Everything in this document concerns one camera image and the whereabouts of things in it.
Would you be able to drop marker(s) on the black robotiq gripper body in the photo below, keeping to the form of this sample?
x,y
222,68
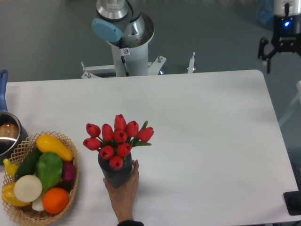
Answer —
x,y
287,34

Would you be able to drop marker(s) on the red tulip bouquet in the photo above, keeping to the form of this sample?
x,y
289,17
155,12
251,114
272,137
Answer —
x,y
114,144

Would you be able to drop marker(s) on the dark grey ribbed vase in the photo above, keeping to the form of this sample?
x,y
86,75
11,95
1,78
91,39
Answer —
x,y
117,177

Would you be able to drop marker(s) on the black sleeve forearm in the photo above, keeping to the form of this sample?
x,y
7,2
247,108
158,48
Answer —
x,y
130,223

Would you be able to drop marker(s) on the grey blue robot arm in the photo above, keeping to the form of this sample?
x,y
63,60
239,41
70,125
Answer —
x,y
115,10

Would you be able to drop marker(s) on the bare human hand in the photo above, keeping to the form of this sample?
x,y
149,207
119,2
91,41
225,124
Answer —
x,y
123,198

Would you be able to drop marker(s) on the blue plastic bag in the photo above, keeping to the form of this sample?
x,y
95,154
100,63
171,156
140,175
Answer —
x,y
265,13

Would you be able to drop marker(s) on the black device at edge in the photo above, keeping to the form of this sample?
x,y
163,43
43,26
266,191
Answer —
x,y
293,202

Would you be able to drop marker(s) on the purple red onion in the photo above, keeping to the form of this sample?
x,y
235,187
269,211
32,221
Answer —
x,y
69,171

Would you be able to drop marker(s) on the yellow squash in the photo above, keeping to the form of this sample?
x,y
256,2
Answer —
x,y
47,143

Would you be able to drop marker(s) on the green lettuce leaf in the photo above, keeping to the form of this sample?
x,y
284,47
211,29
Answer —
x,y
49,169

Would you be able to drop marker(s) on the orange fruit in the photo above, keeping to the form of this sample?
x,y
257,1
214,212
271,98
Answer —
x,y
55,200

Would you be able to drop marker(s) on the green cucumber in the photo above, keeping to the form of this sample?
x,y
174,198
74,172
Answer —
x,y
28,165

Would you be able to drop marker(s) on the white round onion slice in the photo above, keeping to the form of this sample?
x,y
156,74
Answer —
x,y
28,188

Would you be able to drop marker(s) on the yellow bell pepper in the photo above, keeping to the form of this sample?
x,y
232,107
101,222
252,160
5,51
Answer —
x,y
8,196

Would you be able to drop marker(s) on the white frame at right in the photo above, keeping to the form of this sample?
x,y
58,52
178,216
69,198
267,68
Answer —
x,y
292,107

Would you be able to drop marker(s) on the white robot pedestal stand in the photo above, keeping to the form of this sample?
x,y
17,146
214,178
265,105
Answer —
x,y
129,46

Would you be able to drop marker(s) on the blue handled saucepan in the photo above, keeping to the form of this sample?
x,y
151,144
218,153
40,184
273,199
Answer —
x,y
12,133

